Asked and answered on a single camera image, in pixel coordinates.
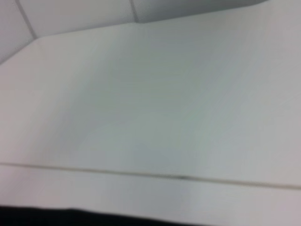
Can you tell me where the black shirt with FREE print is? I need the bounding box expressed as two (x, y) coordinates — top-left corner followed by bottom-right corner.
(0, 205), (196, 226)

